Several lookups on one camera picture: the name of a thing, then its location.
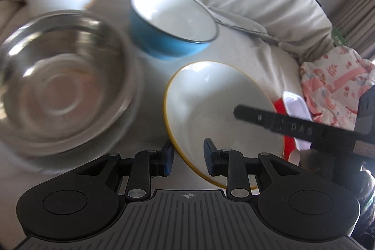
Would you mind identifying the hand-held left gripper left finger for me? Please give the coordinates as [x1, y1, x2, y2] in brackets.
[77, 140, 175, 200]

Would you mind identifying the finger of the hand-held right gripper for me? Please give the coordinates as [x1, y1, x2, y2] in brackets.
[233, 104, 360, 142]

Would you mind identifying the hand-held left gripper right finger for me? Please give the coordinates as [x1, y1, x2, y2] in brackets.
[203, 138, 297, 200]

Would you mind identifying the red and white plastic tray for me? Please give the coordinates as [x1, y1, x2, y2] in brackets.
[273, 91, 313, 160]

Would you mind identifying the white plate with yellow rim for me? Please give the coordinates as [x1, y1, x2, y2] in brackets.
[163, 61, 287, 191]

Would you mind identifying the blue enamel bowl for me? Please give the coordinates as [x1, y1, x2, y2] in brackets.
[129, 0, 220, 61]

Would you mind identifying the pink floral cloth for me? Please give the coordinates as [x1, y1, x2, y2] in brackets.
[299, 46, 375, 131]

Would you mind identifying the green tag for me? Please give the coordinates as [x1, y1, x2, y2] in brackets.
[332, 27, 347, 46]

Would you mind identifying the grey curtain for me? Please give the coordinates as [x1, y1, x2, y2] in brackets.
[333, 0, 375, 61]

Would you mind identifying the stainless steel bowl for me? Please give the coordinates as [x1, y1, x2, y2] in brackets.
[0, 9, 138, 151]

